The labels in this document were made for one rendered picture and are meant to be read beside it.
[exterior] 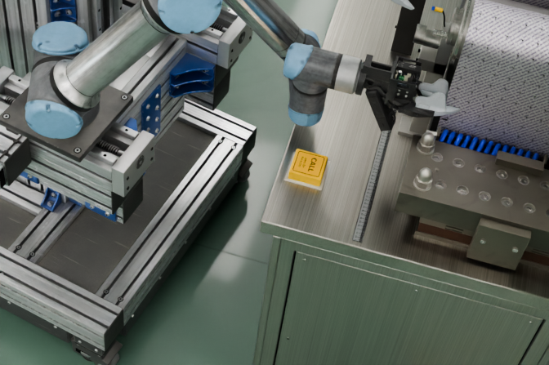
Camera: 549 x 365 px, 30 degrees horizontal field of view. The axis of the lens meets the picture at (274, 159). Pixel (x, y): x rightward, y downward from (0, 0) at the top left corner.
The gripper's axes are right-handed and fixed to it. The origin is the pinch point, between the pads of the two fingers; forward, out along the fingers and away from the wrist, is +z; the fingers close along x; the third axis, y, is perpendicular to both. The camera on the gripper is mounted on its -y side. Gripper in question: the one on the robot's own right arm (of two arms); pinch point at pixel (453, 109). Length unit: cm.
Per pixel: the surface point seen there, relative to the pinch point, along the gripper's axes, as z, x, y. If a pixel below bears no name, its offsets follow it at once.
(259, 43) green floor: -65, 118, -109
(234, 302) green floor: -42, 10, -109
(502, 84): 7.5, -0.2, 10.0
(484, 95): 4.8, -0.2, 6.1
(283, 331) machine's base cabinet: -23, -26, -58
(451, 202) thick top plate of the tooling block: 3.8, -19.2, -6.0
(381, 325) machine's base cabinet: -2, -26, -45
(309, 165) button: -25.8, -10.3, -16.6
